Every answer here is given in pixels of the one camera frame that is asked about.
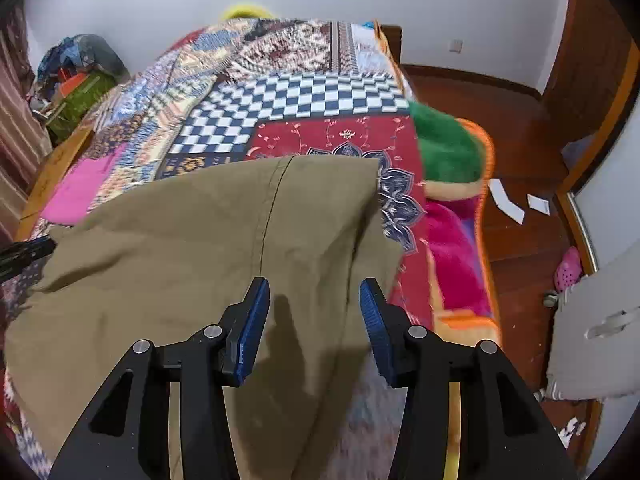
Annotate folded pink cloth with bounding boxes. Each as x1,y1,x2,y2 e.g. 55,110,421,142
42,157,126,223

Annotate patchwork printed blanket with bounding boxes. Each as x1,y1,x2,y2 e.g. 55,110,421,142
0,17,431,466

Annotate colourful fleece blanket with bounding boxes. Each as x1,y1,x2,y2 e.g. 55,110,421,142
390,102,501,346

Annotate pink shoe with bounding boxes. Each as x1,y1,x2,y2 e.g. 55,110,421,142
554,246,583,292

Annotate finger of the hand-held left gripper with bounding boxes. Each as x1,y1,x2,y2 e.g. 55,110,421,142
0,236,57,281

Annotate grey cloth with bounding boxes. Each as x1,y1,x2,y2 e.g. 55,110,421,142
545,245,640,401

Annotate pile of plastic bags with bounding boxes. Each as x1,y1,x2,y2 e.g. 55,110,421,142
35,34,130,83

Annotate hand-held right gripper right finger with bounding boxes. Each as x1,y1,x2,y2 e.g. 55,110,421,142
360,277,581,480

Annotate pale patterned bedsheet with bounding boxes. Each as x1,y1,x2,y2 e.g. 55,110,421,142
320,355,406,480

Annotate yellow pillow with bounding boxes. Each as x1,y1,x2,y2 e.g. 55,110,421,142
222,4,276,21

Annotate khaki pants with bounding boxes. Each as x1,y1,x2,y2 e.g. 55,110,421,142
2,155,403,480

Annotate green box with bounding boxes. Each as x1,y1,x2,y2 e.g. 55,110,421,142
47,72,116,141

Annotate white wardrobe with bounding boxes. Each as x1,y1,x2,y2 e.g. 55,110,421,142
555,60,640,273

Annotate brown wooden door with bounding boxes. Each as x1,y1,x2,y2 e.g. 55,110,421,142
542,0,637,161

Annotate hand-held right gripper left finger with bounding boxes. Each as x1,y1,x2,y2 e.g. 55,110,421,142
47,276,271,480

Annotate striped curtain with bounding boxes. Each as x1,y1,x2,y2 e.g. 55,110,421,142
0,5,53,241

